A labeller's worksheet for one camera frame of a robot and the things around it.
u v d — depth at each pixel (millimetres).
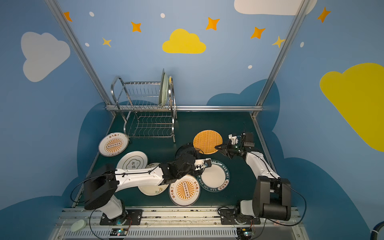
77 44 815
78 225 704
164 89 752
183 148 984
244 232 708
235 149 760
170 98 820
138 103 1111
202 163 686
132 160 939
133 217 751
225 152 775
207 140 907
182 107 1247
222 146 764
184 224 732
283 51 845
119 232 706
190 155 638
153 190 823
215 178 858
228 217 742
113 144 1015
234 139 824
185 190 829
